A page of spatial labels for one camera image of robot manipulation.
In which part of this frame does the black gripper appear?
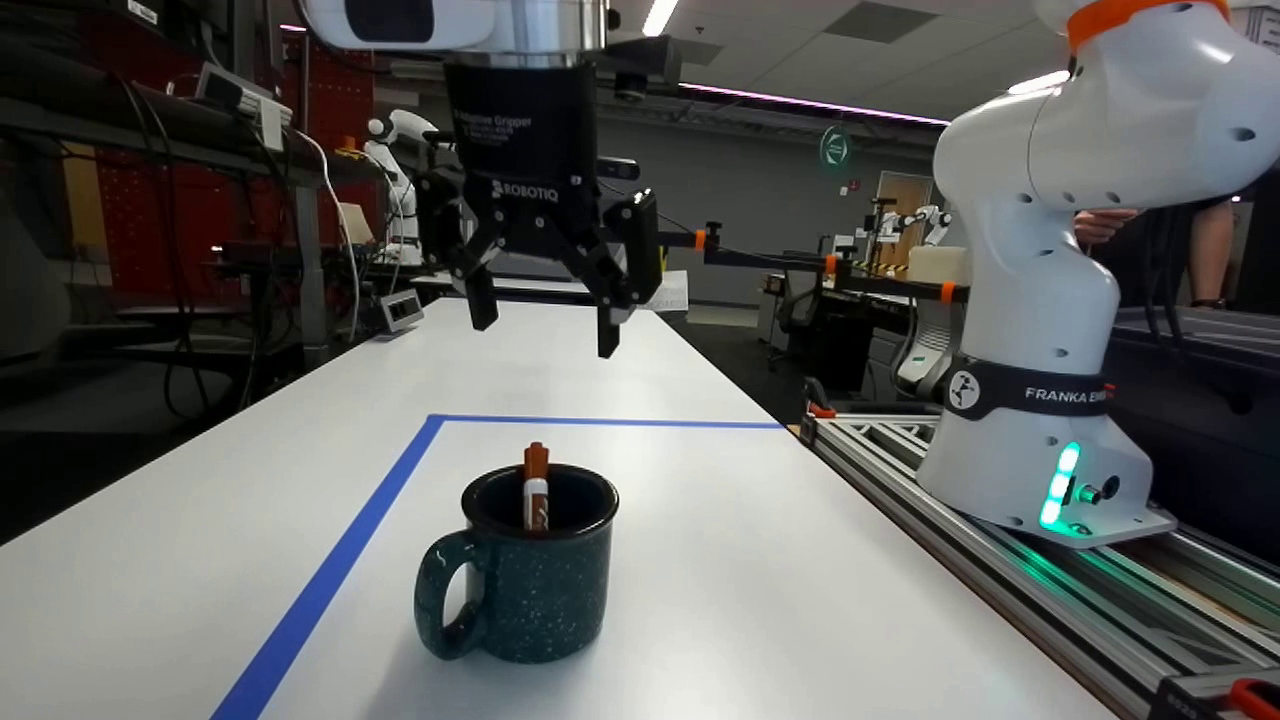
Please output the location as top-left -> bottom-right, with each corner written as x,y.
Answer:
443,66 -> 635,361

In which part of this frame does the orange marker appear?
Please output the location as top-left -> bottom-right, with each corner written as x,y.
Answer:
521,440 -> 554,531

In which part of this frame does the dark speckled mug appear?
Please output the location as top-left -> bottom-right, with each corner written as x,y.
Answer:
414,465 -> 620,663

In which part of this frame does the blue tape line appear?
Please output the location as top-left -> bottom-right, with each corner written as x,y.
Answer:
212,414 -> 777,720

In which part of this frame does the aluminium rail base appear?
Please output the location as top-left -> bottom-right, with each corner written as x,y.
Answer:
800,405 -> 1280,720

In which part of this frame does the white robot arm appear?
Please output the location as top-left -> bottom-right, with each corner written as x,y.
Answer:
299,0 -> 1280,548

